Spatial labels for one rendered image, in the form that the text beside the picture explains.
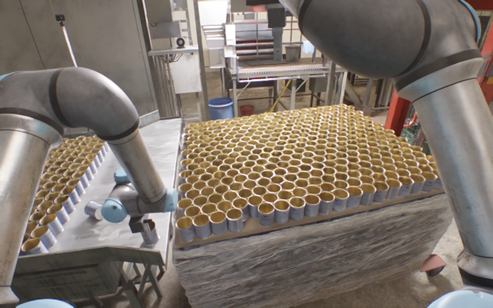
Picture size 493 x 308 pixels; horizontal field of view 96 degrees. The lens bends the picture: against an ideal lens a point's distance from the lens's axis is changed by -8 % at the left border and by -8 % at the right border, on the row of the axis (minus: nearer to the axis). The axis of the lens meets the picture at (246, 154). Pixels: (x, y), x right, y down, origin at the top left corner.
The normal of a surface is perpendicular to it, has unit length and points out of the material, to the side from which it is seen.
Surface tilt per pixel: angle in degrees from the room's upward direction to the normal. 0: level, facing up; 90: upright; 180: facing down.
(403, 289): 0
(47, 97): 68
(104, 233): 0
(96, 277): 90
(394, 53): 105
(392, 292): 0
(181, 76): 90
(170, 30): 90
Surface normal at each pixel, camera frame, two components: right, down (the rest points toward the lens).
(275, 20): -0.18, 0.50
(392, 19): -0.08, 0.08
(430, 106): -0.93, 0.23
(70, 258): 0.18, 0.49
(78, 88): 0.44, -0.06
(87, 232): -0.03, -0.86
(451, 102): -0.59, 0.06
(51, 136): 0.76, 0.59
